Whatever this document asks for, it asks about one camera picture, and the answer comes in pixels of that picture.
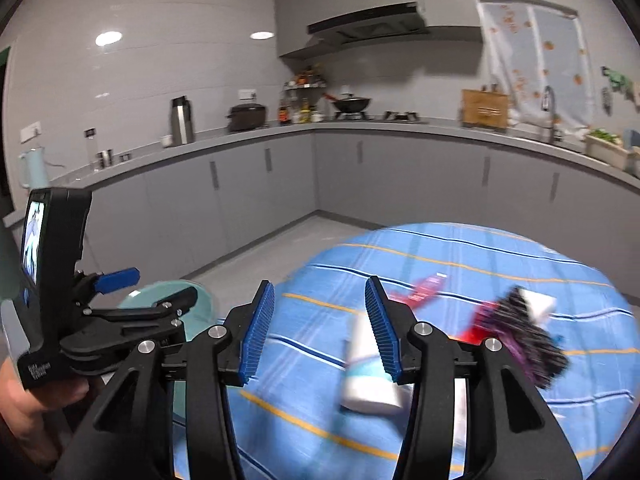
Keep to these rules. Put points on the steel thermos jug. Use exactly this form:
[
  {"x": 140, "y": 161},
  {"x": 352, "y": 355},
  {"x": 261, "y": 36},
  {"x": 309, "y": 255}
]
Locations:
[{"x": 181, "y": 120}]

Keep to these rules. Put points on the tall glass jar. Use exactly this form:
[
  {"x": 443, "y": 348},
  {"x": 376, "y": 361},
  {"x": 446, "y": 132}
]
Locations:
[{"x": 91, "y": 152}]

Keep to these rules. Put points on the white tube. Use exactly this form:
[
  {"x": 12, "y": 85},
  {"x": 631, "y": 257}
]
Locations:
[{"x": 367, "y": 395}]

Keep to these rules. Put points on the teal ceramic bowl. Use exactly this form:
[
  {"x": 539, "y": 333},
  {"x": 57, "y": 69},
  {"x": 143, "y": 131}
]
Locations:
[{"x": 204, "y": 310}]

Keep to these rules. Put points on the hanging green cloths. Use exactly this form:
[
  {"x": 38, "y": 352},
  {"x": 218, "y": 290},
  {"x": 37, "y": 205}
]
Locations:
[{"x": 620, "y": 80}]

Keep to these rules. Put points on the orange-print window curtain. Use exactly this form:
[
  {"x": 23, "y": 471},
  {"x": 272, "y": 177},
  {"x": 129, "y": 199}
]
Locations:
[{"x": 530, "y": 60}]

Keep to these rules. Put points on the white wall outlet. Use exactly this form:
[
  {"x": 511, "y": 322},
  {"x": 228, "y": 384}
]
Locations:
[
  {"x": 30, "y": 131},
  {"x": 247, "y": 94}
]

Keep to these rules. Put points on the purple foil wrapper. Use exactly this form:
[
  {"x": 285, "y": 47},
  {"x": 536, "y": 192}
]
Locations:
[{"x": 525, "y": 335}]

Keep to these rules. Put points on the wooden knife block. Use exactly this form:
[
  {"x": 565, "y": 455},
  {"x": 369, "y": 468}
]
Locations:
[{"x": 482, "y": 110}]

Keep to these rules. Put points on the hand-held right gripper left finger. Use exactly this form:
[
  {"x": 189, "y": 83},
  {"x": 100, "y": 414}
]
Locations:
[{"x": 257, "y": 330}]

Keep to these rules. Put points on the black wok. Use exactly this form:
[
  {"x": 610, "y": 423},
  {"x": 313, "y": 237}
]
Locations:
[{"x": 352, "y": 105}]

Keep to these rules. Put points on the small metal cup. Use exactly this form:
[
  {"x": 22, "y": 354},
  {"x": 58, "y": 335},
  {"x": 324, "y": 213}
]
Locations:
[{"x": 105, "y": 158}]

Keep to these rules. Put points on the gas stove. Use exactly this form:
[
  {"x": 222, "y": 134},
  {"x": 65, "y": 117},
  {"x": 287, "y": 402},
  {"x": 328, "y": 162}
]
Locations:
[{"x": 400, "y": 116}]

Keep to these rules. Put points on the light blue kettle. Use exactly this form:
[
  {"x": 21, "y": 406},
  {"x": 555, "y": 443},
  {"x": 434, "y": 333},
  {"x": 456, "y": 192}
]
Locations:
[{"x": 35, "y": 170}]

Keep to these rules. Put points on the white foam block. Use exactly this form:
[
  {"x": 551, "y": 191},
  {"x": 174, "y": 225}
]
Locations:
[{"x": 542, "y": 305}]

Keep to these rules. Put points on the black range hood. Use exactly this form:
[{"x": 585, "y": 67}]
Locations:
[{"x": 370, "y": 22}]

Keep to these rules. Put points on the blue striped tablecloth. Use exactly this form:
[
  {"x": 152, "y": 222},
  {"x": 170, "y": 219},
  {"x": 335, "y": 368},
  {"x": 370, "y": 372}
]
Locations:
[{"x": 450, "y": 260}]

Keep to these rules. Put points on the grey base cabinets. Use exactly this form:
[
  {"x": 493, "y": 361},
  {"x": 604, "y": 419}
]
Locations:
[{"x": 400, "y": 175}]

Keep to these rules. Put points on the small white bowl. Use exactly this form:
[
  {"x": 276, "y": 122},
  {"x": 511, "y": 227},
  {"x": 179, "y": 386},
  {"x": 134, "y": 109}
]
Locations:
[{"x": 166, "y": 140}]

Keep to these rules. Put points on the person's left hand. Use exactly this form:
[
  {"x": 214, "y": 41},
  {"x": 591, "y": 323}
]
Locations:
[{"x": 30, "y": 410}]

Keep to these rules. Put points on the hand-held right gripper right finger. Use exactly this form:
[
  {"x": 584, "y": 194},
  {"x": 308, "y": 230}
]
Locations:
[{"x": 382, "y": 330}]

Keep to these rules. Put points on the basket of green vegetables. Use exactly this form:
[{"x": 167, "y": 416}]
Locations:
[{"x": 605, "y": 152}]

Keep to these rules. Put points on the red plastic wrapper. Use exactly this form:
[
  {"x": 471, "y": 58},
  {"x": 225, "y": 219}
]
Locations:
[{"x": 425, "y": 290}]

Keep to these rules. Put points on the steel faucet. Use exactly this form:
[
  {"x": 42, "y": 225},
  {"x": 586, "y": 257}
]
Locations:
[{"x": 549, "y": 95}]

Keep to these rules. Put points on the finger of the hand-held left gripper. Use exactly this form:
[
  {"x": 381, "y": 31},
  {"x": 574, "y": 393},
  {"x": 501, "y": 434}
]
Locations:
[
  {"x": 117, "y": 280},
  {"x": 165, "y": 305}
]

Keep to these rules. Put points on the dark rice cooker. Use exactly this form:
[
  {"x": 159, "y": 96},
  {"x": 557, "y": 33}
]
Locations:
[{"x": 247, "y": 117}]

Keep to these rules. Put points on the rack of condiment bottles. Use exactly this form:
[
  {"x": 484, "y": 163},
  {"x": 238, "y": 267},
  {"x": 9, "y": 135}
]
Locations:
[{"x": 302, "y": 110}]

